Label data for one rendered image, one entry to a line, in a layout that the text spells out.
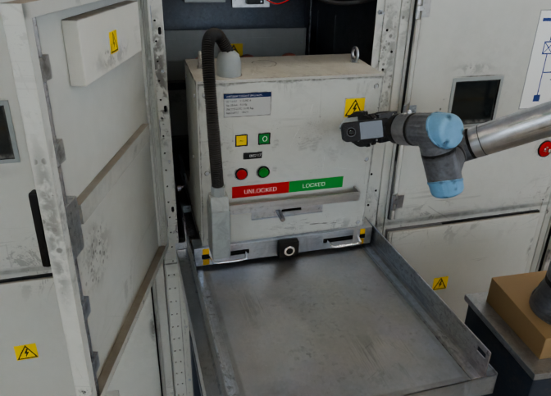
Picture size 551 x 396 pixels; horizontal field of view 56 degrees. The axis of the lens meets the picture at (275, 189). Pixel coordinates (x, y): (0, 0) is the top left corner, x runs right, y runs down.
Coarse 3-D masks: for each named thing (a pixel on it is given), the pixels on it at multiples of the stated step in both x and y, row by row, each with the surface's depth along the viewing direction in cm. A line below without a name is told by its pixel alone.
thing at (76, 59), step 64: (64, 0) 78; (128, 0) 114; (64, 64) 85; (128, 64) 118; (64, 128) 86; (128, 128) 120; (64, 192) 82; (128, 192) 122; (64, 256) 82; (128, 256) 123; (64, 320) 88; (128, 320) 122
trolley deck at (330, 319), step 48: (192, 288) 137; (240, 288) 138; (288, 288) 138; (336, 288) 139; (384, 288) 139; (192, 336) 125; (240, 336) 121; (288, 336) 121; (336, 336) 121; (384, 336) 122; (432, 336) 122; (240, 384) 108; (288, 384) 108; (336, 384) 108; (384, 384) 108; (432, 384) 109; (480, 384) 111
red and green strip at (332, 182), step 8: (256, 184) 138; (264, 184) 139; (272, 184) 140; (280, 184) 141; (288, 184) 141; (296, 184) 142; (304, 184) 143; (312, 184) 143; (320, 184) 144; (328, 184) 145; (336, 184) 146; (232, 192) 138; (240, 192) 138; (248, 192) 139; (256, 192) 140; (264, 192) 140; (272, 192) 141; (280, 192) 142; (288, 192) 142
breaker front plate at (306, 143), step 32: (288, 96) 129; (320, 96) 131; (352, 96) 134; (224, 128) 128; (256, 128) 131; (288, 128) 133; (320, 128) 136; (224, 160) 132; (256, 160) 135; (288, 160) 138; (320, 160) 140; (352, 160) 143; (320, 192) 145; (256, 224) 145; (288, 224) 148; (320, 224) 151; (352, 224) 154
